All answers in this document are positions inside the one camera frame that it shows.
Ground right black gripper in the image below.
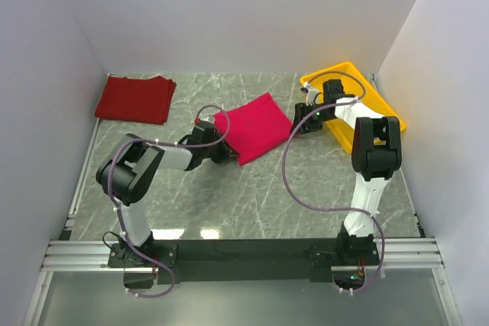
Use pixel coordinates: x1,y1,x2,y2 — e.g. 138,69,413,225
290,102,335,136

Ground pink t-shirt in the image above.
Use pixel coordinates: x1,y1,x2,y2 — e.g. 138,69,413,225
214,93,293,166

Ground yellow plastic tray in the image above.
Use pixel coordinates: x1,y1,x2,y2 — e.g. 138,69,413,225
300,61,406,154

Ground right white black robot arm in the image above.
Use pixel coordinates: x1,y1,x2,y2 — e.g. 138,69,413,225
290,79,402,264

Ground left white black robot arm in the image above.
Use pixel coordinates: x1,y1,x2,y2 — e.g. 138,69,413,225
96,119,236,266

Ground folded dark red t-shirt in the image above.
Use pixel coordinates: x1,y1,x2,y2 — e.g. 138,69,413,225
95,76,176,125

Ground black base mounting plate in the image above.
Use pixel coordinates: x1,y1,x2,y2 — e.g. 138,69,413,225
108,237,380,285

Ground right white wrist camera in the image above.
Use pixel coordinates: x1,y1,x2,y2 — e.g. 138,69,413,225
300,87,319,105

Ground aluminium frame rail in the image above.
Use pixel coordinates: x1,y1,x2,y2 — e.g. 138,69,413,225
331,237,444,270

